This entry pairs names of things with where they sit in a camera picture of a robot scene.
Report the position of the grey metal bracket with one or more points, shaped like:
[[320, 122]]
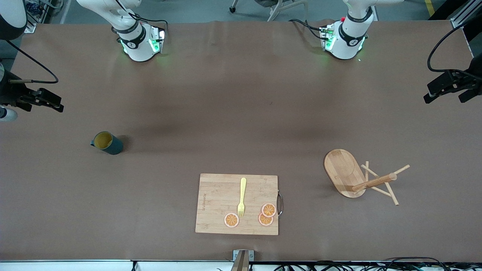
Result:
[[237, 256]]

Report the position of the office chair base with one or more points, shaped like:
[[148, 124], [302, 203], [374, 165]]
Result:
[[275, 13]]

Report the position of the wooden mug rack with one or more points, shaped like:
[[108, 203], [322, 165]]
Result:
[[340, 169]]

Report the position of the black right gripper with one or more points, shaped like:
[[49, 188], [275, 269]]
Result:
[[8, 93]]

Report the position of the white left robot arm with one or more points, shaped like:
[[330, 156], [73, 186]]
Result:
[[346, 41]]

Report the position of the toy orange slice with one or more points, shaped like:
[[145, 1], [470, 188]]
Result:
[[263, 221], [231, 220], [269, 209]]

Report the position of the yellow plastic fork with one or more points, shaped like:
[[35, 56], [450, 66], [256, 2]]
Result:
[[243, 188]]

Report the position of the dark teal mug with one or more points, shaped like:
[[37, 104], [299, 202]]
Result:
[[113, 147]]

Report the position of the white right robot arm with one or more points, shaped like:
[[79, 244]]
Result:
[[137, 45]]

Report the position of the white table edge rail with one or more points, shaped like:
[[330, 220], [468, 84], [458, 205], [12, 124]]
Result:
[[75, 265]]

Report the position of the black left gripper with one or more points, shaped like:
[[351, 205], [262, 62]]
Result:
[[473, 75]]

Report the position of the bamboo cutting board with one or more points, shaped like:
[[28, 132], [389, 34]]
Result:
[[218, 203]]

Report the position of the aluminium frame profile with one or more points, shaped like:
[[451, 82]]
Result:
[[463, 17], [30, 28]]

